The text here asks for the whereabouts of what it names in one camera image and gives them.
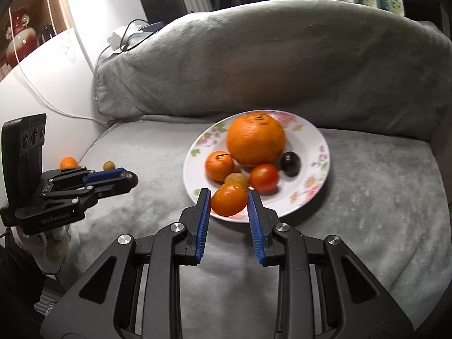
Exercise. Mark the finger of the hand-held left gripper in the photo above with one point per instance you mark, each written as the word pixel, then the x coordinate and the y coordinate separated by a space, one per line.
pixel 109 187
pixel 106 175

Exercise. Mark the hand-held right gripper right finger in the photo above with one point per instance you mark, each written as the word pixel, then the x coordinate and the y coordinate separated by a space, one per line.
pixel 256 226

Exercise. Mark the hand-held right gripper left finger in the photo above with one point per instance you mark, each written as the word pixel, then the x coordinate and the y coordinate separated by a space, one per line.
pixel 202 226

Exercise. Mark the dark purple grape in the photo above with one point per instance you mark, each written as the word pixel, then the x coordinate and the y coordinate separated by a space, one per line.
pixel 134 179
pixel 290 163

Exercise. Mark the oval orange kumquat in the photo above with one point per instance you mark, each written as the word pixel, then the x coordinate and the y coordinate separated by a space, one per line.
pixel 229 199

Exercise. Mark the red tomato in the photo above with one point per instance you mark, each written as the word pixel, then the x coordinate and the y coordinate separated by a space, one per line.
pixel 264 177

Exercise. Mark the small brown longan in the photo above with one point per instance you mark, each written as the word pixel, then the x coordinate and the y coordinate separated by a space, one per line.
pixel 108 165
pixel 236 177

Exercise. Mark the mandarin with stem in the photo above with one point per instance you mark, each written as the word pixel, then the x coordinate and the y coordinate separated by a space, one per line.
pixel 219 166

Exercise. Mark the large orange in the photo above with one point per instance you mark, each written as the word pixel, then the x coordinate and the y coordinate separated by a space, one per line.
pixel 256 139

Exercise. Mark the floral white plate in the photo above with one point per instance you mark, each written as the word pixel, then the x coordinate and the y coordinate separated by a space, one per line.
pixel 310 148

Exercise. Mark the person's left hand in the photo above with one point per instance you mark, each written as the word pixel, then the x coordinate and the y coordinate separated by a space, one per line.
pixel 35 250

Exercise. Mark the small round mandarin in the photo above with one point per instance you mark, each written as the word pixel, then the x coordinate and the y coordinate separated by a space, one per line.
pixel 68 162

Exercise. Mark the red white ceramic jar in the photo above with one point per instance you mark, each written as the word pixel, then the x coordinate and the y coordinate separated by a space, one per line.
pixel 22 40

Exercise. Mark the black power adapter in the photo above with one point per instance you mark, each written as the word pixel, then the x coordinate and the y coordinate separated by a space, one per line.
pixel 152 26

